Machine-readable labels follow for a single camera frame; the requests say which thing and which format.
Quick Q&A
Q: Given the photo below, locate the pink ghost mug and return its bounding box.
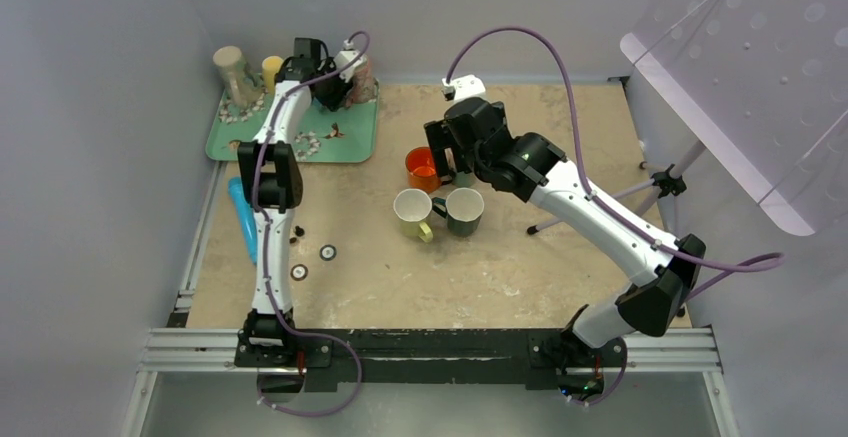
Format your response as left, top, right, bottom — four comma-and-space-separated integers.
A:
345, 58, 378, 107

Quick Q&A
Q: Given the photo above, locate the orange mug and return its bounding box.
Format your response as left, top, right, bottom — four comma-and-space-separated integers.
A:
405, 147, 442, 194

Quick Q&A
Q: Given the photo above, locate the yellow mug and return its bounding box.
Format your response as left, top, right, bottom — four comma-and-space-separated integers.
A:
261, 55, 283, 96

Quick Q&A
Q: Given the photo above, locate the dark green mug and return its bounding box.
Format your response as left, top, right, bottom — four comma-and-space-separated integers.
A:
431, 188, 485, 237

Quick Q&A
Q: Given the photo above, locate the light green mug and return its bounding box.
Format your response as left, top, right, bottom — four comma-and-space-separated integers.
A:
393, 188, 434, 243

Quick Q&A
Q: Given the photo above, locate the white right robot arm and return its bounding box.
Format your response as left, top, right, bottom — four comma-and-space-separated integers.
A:
424, 97, 706, 364

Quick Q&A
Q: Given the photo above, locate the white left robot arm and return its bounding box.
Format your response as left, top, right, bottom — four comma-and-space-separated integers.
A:
237, 38, 362, 366

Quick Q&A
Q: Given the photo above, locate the beige tall mug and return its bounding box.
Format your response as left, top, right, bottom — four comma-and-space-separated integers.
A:
212, 45, 262, 109

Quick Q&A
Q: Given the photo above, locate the green floral tray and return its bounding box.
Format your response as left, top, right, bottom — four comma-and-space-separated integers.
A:
206, 91, 378, 163

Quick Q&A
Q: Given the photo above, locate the small beige black toy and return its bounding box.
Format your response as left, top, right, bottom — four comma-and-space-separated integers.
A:
289, 226, 305, 244

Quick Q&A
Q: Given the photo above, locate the blue plastic tube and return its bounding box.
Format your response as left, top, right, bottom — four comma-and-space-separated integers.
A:
227, 177, 258, 264

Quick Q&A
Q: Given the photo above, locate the round black white disc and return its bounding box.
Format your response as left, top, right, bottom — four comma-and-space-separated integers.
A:
319, 244, 338, 261

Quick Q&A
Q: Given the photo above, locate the round brown white disc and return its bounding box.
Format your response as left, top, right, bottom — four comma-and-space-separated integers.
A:
290, 264, 309, 281

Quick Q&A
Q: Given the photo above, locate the white tripod stand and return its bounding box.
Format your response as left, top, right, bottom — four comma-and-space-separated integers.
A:
516, 144, 705, 302

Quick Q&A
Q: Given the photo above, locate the translucent perforated panel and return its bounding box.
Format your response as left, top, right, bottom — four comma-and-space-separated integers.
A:
620, 0, 847, 236

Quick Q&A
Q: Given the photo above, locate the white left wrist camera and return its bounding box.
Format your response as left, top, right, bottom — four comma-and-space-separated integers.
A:
333, 39, 367, 83

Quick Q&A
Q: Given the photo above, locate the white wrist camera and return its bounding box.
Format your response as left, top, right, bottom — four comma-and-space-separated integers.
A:
333, 39, 367, 83
442, 74, 487, 102

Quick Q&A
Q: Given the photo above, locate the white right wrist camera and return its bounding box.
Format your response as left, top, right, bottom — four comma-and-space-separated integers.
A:
442, 74, 487, 102

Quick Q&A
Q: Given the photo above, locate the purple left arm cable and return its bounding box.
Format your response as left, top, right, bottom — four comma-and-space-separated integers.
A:
250, 30, 371, 419

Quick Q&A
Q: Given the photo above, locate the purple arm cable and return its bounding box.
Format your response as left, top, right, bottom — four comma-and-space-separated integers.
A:
445, 26, 786, 409
250, 30, 371, 419

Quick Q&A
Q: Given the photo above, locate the aluminium frame rail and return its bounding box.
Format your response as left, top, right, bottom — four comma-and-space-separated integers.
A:
119, 235, 740, 437

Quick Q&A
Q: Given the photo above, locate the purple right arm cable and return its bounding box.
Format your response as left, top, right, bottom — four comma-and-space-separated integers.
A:
445, 26, 786, 409

